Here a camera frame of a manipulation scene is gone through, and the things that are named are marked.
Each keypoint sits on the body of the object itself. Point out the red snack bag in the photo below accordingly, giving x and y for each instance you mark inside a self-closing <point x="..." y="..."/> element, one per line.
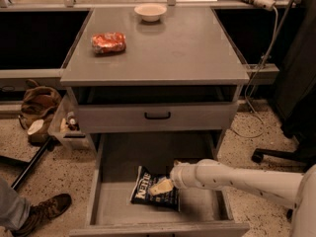
<point x="108" y="42"/>

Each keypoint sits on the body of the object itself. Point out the white bowl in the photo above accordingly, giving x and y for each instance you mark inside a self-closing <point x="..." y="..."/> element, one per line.
<point x="150" y="12"/>

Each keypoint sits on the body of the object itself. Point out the black metal floor bar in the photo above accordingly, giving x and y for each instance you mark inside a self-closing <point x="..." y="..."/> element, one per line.
<point x="25" y="166"/>

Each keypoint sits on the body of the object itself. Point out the blue Kettle chip bag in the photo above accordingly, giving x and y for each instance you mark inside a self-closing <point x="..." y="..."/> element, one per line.
<point x="141" y="195"/>

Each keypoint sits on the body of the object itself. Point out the small bottle in bin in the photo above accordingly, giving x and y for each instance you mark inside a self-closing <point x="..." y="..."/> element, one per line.
<point x="71" y="121"/>

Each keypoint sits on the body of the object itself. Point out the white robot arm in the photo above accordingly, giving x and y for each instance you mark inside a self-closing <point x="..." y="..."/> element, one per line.
<point x="296" y="191"/>

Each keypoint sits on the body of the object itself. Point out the brown backpack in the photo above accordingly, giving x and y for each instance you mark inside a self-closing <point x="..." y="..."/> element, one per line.
<point x="37" y="111"/>

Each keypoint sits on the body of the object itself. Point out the black drawer handle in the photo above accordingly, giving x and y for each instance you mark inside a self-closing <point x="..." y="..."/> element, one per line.
<point x="157" y="116"/>

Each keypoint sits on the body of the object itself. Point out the grey trouser leg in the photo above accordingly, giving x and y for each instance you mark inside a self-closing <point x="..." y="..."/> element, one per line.
<point x="14" y="209"/>

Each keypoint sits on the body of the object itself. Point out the closed top drawer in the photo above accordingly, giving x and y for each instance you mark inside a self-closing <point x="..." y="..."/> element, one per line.
<point x="138" y="118"/>

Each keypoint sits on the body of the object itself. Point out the brown shoe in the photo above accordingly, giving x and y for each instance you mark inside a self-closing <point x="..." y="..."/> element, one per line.
<point x="43" y="213"/>

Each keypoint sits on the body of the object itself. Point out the grey drawer cabinet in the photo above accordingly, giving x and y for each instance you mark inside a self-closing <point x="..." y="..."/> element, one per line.
<point x="185" y="58"/>

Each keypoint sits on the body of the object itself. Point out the open middle drawer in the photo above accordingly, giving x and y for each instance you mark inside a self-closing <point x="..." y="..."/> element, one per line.
<point x="202" y="213"/>

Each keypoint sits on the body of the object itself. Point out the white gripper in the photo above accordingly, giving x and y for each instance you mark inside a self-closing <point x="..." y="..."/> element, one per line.
<point x="181" y="177"/>

